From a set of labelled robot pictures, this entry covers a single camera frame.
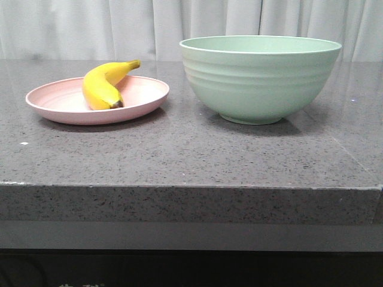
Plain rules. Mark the pink plate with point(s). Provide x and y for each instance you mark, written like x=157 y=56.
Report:
x=63 y=102

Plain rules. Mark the green bowl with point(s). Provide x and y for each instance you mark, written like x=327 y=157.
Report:
x=257 y=79

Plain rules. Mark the white curtain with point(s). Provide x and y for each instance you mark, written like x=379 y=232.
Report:
x=152 y=30

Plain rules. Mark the yellow banana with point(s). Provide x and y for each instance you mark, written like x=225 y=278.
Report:
x=99 y=84

